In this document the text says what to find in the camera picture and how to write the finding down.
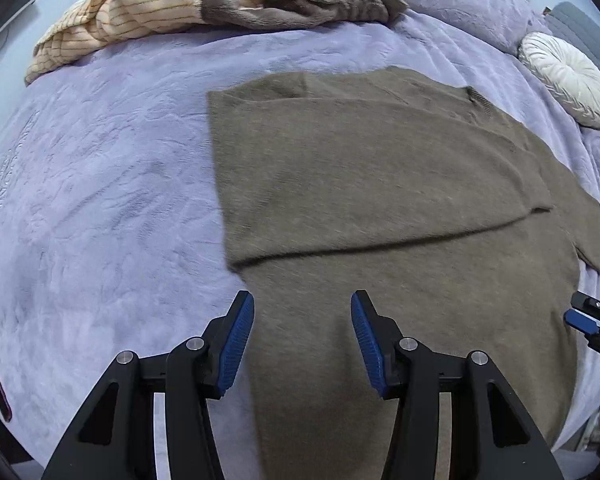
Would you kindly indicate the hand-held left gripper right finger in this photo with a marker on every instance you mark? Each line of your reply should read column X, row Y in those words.
column 367, row 345

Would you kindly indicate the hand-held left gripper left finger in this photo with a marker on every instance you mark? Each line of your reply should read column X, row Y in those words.
column 232, row 345

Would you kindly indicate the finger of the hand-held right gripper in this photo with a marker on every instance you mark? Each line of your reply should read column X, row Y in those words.
column 592, row 304
column 582, row 322

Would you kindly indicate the olive brown knit sweater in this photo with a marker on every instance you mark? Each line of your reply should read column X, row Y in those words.
column 380, row 185

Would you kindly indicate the purple plush blanket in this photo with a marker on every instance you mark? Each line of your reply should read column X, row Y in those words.
column 105, row 185

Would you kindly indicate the white round pleated cushion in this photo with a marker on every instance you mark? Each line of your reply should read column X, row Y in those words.
column 565, row 75

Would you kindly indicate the grey quilted headboard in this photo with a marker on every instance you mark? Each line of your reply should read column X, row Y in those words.
column 590, row 35

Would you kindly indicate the dark flat panel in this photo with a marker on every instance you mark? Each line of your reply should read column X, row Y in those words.
column 5, row 25

